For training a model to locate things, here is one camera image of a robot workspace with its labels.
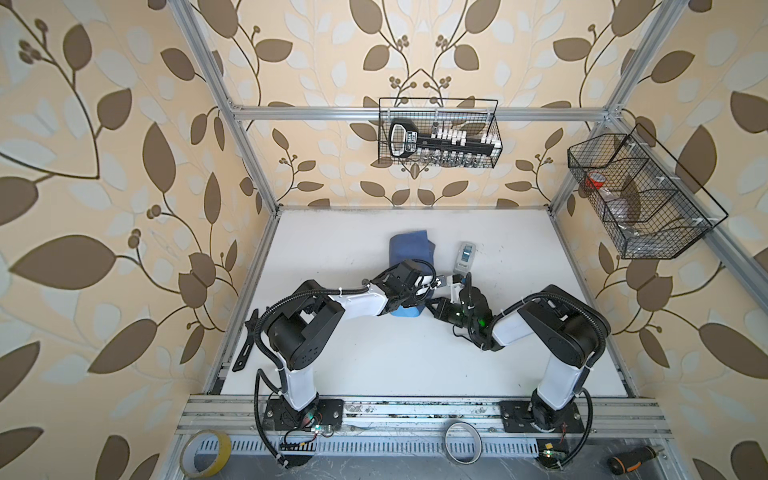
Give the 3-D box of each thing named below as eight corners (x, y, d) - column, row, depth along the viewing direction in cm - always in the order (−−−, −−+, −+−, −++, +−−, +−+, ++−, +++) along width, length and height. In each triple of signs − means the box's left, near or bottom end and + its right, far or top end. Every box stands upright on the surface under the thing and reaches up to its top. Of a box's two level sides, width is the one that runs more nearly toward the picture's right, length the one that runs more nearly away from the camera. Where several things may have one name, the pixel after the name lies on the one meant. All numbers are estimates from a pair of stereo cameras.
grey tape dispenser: (452, 272, 102) (453, 267, 100) (458, 244, 110) (459, 239, 108) (469, 276, 101) (471, 271, 99) (474, 248, 109) (476, 243, 106)
